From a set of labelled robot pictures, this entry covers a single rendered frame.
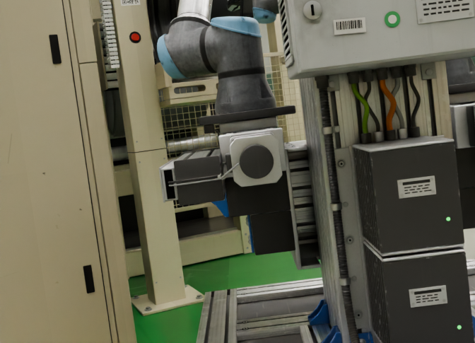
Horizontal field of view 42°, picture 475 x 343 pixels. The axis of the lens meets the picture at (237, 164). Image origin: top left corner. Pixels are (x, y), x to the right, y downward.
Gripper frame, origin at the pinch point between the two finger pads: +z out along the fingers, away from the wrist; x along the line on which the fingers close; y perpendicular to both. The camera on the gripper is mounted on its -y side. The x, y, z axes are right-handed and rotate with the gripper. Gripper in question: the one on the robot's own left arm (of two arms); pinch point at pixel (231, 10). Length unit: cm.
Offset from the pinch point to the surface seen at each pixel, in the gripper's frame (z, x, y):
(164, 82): 13.0, 26.7, -21.9
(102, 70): 64, 39, -4
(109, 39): 23.8, 42.0, -1.0
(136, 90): 23.7, 35.0, -21.8
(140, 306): 37, 45, -105
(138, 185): 29, 39, -58
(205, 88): 14.6, 10.3, -25.5
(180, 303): 29, 31, -106
